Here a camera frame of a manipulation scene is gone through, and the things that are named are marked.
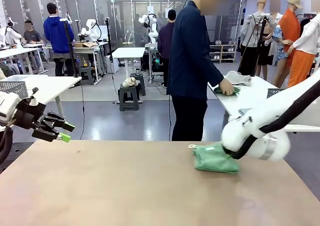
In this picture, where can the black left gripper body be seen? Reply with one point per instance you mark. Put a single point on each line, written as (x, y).
(28, 114)

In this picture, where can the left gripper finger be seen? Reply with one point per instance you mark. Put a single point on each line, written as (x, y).
(50, 134)
(60, 123)

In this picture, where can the light green towel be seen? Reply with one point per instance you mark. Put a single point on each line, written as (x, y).
(212, 161)

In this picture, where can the white towel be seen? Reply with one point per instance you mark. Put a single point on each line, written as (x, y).
(237, 78)

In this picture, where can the grey lattice plastic basket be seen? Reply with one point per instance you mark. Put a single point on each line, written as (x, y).
(273, 93)
(13, 89)

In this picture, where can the navy sleeved right forearm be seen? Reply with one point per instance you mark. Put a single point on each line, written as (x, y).
(212, 74)

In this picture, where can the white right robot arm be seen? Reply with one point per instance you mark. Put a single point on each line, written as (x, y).
(275, 106)

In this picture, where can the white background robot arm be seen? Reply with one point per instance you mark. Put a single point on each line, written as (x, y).
(12, 33)
(151, 31)
(92, 31)

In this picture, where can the person's right hand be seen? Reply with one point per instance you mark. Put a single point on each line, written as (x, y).
(226, 87)

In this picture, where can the dark grey mounting plate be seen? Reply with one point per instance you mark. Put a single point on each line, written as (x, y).
(21, 151)

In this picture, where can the white plastic tray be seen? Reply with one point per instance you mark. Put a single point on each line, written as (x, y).
(32, 78)

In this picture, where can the person in dark grey top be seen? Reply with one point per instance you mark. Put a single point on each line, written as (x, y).
(7, 72)

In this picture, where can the grey plastic step stool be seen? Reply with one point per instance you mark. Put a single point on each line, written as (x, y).
(128, 98)
(141, 83)
(86, 74)

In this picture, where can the white long work table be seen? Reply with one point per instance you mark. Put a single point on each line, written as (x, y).
(17, 51)

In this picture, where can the black tripod with white device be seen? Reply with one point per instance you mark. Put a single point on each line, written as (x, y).
(70, 48)

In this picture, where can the seated person in dark shirt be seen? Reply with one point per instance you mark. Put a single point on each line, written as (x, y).
(32, 36)

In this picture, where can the beige crumpled cloth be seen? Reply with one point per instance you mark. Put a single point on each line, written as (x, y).
(130, 82)

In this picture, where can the open cardboard box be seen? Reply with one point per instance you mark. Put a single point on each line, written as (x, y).
(83, 45)

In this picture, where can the person in blue hoodie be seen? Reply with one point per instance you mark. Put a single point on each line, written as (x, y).
(57, 36)

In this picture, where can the small metal cup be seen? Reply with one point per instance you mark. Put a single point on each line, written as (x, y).
(138, 72)

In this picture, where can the white standing desk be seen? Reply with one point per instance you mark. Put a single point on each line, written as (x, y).
(128, 52)

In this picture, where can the person in dark purple jacket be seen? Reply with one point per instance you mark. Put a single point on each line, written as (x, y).
(165, 41)

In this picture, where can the person in navy jacket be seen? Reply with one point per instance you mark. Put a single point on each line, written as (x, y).
(187, 61)

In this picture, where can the white shoe rack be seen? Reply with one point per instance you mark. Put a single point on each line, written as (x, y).
(225, 53)

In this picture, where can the white rounded side table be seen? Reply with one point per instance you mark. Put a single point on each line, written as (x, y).
(250, 98)

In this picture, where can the mannequin in grey shirt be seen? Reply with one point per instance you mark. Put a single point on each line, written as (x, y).
(250, 28)

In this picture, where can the figure in blue floral dress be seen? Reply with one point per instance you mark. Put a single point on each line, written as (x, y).
(278, 36)

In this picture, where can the mannequin with cap, orange top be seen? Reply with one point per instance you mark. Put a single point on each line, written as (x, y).
(290, 28)

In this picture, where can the clothes rack with dark clothes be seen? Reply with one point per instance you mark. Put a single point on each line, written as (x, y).
(306, 23)

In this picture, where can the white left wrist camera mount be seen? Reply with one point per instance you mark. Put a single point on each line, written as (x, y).
(32, 99)

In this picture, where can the metal frame workbench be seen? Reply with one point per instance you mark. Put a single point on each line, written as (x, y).
(87, 49)

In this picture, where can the black camera pole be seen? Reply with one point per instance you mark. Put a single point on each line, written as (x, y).
(108, 36)

